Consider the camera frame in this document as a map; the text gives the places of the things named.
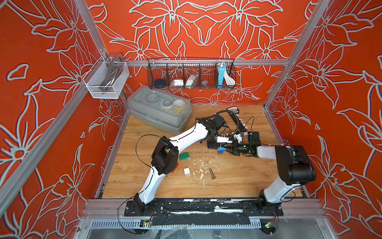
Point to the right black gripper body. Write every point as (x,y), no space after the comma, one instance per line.
(241,149)

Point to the white 2x2 lego brick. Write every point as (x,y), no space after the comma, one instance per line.
(187,171)

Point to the black comb-like tool strip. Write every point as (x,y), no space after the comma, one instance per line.
(241,126)

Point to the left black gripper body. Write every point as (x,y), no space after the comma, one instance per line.
(212,143)

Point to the clear plastic wall bin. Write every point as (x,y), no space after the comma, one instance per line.
(107,80)

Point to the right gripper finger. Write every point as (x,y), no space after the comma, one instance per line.
(228,145)
(228,150)

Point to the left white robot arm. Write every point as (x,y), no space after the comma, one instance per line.
(166,153)

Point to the green 2x4 lego brick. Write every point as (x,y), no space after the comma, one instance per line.
(184,156)

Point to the steel hex bolt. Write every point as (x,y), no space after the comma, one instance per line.
(212,174)

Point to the light blue box in basket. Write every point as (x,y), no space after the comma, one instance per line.
(221,73)

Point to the dark round jar in basket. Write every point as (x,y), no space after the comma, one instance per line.
(159,83)

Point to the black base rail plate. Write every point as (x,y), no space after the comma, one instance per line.
(203,211)

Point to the white slotted cable duct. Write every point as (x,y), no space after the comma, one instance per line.
(143,224)

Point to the clear bag in basket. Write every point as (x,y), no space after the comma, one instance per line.
(192,81)

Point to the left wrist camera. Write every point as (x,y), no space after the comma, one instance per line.
(220,139)

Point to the grey lidded plastic box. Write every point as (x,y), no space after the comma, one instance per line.
(160,109)

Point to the white packet in basket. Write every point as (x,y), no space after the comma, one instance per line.
(177,83)

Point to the black wire basket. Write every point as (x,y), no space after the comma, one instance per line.
(182,67)

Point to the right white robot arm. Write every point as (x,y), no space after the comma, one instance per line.
(293,165)

